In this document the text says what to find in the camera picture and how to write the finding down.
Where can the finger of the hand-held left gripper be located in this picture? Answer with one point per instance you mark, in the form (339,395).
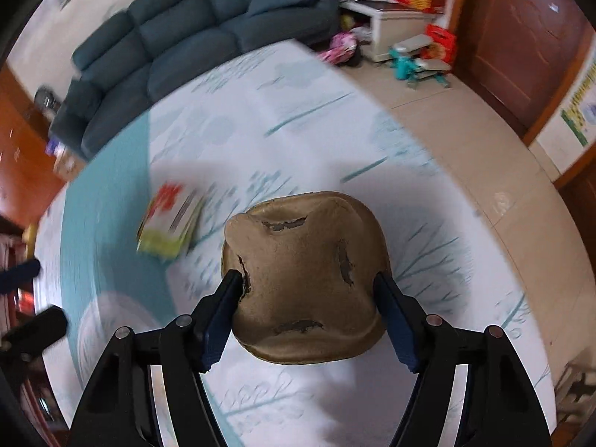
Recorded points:
(37,328)
(18,274)

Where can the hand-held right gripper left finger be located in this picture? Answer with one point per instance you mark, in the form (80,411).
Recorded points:
(223,316)

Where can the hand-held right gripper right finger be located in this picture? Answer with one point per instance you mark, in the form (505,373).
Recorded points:
(396,321)

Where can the brown pulp cup tray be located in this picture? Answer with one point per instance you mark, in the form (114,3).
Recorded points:
(302,265)

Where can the red white yellow-green packet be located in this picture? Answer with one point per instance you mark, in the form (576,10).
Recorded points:
(167,233)

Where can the cardboard box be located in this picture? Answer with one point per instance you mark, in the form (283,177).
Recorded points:
(70,163)

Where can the wooden cabinet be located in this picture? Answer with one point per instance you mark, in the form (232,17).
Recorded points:
(23,149)

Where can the blue tissue pack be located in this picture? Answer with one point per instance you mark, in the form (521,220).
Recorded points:
(52,146)

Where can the brown wooden door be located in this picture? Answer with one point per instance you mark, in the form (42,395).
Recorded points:
(521,42)
(582,200)

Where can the teal plastic toy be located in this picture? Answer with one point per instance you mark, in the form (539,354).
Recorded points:
(414,65)

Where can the dark blue sofa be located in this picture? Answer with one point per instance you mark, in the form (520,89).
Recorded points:
(186,42)

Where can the pink patterned bag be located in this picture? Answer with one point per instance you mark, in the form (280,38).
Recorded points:
(340,47)

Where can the red gift bag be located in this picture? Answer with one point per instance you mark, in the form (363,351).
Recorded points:
(441,44)

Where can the white low cabinet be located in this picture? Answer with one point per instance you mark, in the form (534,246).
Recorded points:
(400,28)

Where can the dark blue cushion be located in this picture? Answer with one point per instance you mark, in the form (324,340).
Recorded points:
(277,0)

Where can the wall poster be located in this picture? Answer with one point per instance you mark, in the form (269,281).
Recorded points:
(582,107)

